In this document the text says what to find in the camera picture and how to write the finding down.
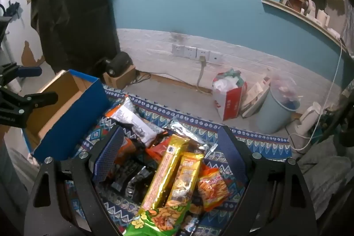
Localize white door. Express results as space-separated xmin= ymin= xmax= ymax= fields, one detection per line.
xmin=0 ymin=0 xmax=47 ymax=93

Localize blue patterned mat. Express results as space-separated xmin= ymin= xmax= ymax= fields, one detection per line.
xmin=66 ymin=85 xmax=292 ymax=236

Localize white tape roll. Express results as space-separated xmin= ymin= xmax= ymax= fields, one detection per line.
xmin=300 ymin=0 xmax=317 ymax=18

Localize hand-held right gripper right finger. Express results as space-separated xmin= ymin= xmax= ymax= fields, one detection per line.
xmin=217 ymin=125 xmax=317 ymax=236

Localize wooden wall shelf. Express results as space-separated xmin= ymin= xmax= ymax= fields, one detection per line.
xmin=260 ymin=0 xmax=354 ymax=57

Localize black folded umbrella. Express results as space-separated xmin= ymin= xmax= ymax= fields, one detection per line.
xmin=7 ymin=1 xmax=21 ymax=18

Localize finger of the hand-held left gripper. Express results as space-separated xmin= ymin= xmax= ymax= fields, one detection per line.
xmin=0 ymin=62 xmax=42 ymax=88
xmin=11 ymin=92 xmax=59 ymax=115

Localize black cloth cover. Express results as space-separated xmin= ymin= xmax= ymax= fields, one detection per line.
xmin=30 ymin=0 xmax=121 ymax=79

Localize small gold snack packet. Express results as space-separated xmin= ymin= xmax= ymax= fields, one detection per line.
xmin=163 ymin=152 xmax=205 ymax=225

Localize orange brown snack packet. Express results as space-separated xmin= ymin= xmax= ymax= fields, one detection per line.
xmin=115 ymin=136 xmax=147 ymax=167

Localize light blue trash bin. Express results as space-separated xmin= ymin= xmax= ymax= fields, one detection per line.
xmin=254 ymin=78 xmax=302 ymax=135

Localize dark snack packet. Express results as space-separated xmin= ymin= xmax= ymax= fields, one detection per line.
xmin=180 ymin=197 xmax=205 ymax=234

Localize small brown cardboard box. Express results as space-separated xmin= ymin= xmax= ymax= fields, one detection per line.
xmin=103 ymin=65 xmax=137 ymax=90

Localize grey cloth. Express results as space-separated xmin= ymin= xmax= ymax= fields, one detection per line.
xmin=300 ymin=136 xmax=354 ymax=221

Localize flat cardboard sheets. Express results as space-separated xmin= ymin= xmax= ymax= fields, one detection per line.
xmin=240 ymin=77 xmax=271 ymax=118

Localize blue cardboard box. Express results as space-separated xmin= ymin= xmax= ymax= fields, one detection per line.
xmin=23 ymin=69 xmax=110 ymax=163

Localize black cable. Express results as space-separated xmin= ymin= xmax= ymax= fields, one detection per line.
xmin=129 ymin=71 xmax=151 ymax=86

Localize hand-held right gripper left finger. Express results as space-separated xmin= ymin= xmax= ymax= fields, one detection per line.
xmin=23 ymin=125 xmax=125 ymax=236

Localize grey plug cable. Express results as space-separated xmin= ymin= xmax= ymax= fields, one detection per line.
xmin=196 ymin=56 xmax=206 ymax=91

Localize red white paper bag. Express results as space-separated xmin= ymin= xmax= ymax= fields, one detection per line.
xmin=212 ymin=69 xmax=247 ymax=122

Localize long gold green snack packet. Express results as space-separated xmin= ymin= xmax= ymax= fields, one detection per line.
xmin=123 ymin=134 xmax=191 ymax=236

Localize white electric kettle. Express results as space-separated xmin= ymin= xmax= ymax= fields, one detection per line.
xmin=297 ymin=102 xmax=323 ymax=138

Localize white cup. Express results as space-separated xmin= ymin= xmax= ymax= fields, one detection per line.
xmin=317 ymin=9 xmax=329 ymax=28

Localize thin white cable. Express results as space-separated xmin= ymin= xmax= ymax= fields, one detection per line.
xmin=288 ymin=29 xmax=349 ymax=153

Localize silver snack packet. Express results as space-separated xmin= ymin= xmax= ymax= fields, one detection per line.
xmin=163 ymin=117 xmax=219 ymax=159

